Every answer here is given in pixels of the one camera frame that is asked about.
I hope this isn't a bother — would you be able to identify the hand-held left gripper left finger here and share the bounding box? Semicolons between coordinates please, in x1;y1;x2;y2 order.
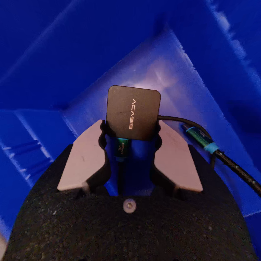
57;119;112;194

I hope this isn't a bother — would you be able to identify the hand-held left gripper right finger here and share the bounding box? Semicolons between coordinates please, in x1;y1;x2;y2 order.
150;120;203;197

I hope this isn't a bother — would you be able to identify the green-plug braided cable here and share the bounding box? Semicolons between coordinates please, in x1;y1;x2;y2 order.
114;125;261;198

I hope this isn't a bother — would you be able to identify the black square usb hub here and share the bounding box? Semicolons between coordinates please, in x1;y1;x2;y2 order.
106;85;161;141

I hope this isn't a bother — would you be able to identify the blue plastic bin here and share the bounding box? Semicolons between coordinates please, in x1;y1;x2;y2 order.
0;0;261;261

